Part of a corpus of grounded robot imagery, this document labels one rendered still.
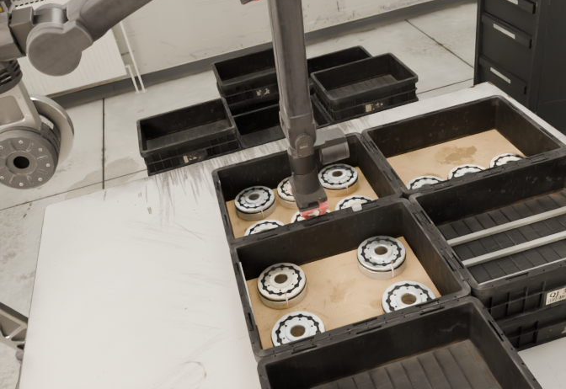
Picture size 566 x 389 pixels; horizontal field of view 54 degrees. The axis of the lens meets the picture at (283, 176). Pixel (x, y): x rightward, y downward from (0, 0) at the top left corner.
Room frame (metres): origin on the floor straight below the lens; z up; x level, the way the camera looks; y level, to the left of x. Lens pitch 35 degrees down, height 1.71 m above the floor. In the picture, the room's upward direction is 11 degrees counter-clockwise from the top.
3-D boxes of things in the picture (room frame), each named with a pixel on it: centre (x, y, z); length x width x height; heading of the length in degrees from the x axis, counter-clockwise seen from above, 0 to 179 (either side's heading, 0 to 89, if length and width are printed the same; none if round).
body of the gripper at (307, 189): (0.99, -0.05, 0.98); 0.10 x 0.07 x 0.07; 6
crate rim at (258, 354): (0.76, -0.07, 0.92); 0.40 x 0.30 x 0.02; 97
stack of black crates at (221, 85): (2.54, 0.03, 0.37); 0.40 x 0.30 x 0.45; 99
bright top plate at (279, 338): (0.68, 0.03, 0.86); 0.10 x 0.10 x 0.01
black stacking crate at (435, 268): (0.76, -0.07, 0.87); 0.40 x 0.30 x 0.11; 97
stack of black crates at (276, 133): (2.15, -0.03, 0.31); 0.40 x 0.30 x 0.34; 99
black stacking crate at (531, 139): (1.11, -0.44, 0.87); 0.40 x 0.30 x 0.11; 97
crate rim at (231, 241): (1.06, -0.04, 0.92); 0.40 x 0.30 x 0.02; 97
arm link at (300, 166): (0.99, -0.05, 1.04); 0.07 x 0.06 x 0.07; 99
